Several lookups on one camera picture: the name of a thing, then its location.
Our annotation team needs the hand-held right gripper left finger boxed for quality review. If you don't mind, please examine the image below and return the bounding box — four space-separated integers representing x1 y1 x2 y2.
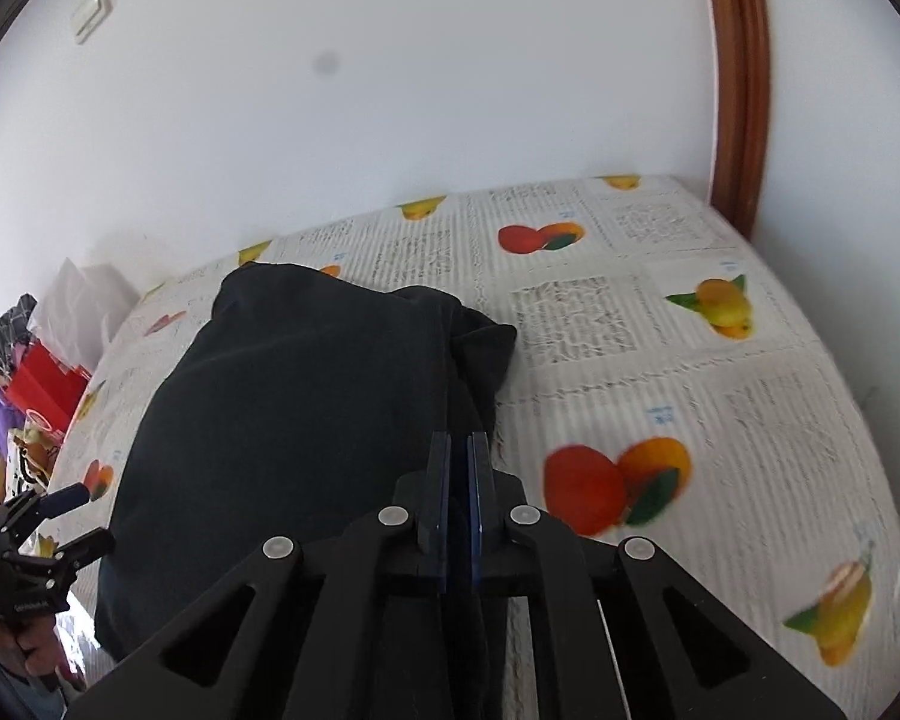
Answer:
64 431 452 720

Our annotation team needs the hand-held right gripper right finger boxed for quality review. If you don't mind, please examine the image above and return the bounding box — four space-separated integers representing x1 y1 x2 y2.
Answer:
465 431 848 720

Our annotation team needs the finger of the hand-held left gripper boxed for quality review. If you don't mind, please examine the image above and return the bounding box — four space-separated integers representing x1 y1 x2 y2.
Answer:
45 526 117 580
11 482 92 537

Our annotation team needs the black sweatshirt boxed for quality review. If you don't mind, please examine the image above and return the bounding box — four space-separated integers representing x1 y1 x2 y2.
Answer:
94 262 518 720

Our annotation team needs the person's left hand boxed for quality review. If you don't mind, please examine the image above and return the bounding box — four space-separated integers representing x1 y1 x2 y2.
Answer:
0 609 70 693

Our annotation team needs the purple fluffy cloth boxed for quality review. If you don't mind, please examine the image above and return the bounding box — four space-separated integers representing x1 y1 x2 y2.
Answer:
0 386 23 451

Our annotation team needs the red paper bag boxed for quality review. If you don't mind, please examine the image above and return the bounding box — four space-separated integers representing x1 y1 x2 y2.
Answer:
4 340 92 440

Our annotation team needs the grey plaid cloth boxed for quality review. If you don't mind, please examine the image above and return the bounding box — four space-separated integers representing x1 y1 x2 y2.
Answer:
0 294 40 376

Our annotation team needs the fruit print bed cover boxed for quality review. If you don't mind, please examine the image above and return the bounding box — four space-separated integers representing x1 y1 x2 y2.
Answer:
45 174 900 720

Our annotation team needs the white light switch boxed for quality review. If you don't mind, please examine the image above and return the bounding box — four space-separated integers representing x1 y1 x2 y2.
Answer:
71 0 112 46

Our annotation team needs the wooden door frame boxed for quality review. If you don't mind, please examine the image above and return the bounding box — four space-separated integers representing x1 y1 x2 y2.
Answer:
699 0 772 241

